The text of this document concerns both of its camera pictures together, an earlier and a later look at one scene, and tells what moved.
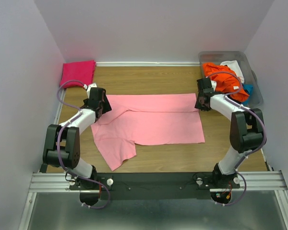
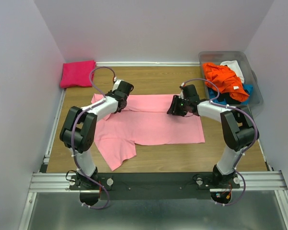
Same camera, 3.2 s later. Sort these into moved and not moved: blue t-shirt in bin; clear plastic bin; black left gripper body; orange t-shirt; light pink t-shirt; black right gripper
Moved: black right gripper; black left gripper body
Not moved: blue t-shirt in bin; light pink t-shirt; orange t-shirt; clear plastic bin
